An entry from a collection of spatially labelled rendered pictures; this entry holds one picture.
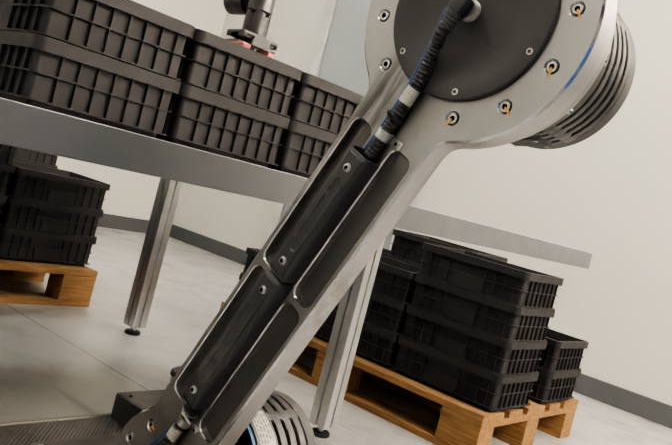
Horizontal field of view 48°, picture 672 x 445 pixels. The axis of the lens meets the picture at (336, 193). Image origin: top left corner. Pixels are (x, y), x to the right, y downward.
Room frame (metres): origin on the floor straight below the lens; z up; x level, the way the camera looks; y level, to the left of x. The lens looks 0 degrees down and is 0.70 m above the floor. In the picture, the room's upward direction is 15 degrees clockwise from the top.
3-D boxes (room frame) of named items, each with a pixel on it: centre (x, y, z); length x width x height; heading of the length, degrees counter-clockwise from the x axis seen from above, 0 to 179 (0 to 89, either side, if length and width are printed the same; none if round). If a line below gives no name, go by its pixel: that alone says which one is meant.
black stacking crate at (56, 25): (1.49, 0.58, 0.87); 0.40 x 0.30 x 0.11; 47
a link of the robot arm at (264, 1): (1.69, 0.27, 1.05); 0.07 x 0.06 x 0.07; 50
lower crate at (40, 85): (1.49, 0.58, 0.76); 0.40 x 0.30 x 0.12; 47
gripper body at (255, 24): (1.68, 0.27, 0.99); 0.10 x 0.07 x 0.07; 137
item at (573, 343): (2.87, -0.82, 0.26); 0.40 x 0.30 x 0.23; 51
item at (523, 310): (2.56, -0.57, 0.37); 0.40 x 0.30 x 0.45; 51
